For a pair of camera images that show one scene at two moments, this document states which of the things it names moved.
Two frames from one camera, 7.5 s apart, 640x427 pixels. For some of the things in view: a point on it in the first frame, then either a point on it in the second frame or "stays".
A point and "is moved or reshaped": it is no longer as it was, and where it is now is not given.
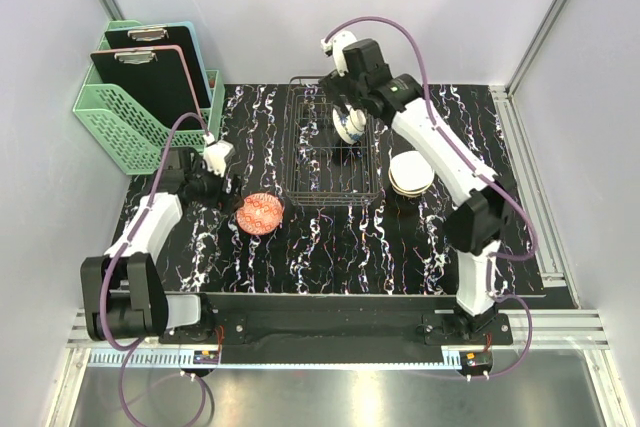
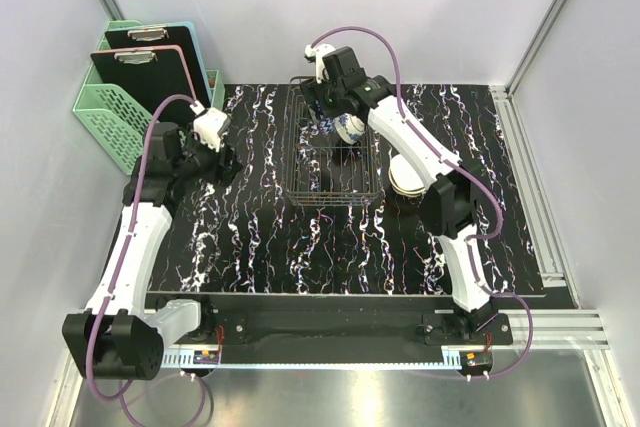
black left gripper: (220, 196) → (220, 173)
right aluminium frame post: (503, 96) stays
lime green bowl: (411, 172) stays
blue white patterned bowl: (349, 127) is moved or reshaped
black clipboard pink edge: (157, 79) stays
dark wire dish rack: (321, 168) stays
